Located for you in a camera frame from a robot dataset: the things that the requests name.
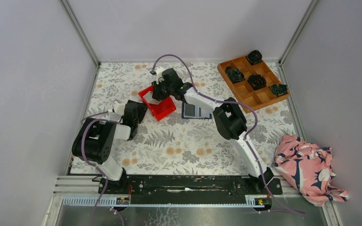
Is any rolled dark tie centre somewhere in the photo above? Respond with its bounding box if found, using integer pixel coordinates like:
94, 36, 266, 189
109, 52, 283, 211
247, 74, 267, 90

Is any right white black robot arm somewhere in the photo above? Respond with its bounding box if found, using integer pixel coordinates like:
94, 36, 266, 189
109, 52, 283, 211
150, 67, 273, 194

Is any wooden compartment tray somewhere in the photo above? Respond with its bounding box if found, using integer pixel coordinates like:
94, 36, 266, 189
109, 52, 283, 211
217, 55, 290, 110

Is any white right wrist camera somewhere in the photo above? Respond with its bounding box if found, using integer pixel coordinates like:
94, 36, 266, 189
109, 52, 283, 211
150, 66, 165, 84

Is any rolled dark tie top left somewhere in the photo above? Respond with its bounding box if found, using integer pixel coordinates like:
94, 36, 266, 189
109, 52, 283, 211
246, 50, 263, 65

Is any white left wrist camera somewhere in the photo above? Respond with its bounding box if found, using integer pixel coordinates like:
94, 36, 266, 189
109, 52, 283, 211
108, 101, 126, 116

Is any stack of silver cards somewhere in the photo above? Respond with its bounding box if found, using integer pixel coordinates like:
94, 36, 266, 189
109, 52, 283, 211
144, 95, 160, 105

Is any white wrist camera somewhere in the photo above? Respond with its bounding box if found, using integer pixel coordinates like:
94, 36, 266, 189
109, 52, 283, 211
108, 101, 126, 116
150, 66, 165, 84

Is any rolled dark tie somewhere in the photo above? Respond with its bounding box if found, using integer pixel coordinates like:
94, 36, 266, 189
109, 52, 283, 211
247, 74, 267, 90
246, 50, 263, 65

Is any rolled green tie bottom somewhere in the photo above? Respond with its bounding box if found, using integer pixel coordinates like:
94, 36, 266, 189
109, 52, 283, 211
225, 66, 245, 84

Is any navy blue card holder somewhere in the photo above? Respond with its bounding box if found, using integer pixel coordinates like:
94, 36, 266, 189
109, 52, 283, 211
181, 103, 212, 120

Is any pink floral cloth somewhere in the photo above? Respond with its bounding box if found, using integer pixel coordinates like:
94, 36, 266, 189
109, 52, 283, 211
274, 135, 349, 207

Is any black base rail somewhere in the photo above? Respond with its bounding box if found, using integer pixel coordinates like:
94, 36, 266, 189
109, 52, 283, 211
98, 175, 282, 205

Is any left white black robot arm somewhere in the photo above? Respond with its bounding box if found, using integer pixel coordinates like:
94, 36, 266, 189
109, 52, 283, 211
72, 100, 148, 194

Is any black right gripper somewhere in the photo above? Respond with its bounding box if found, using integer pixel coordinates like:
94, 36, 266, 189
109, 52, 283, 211
151, 78, 173, 102

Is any red plastic bin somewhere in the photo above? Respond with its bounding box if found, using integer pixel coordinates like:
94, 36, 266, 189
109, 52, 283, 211
138, 86, 176, 121

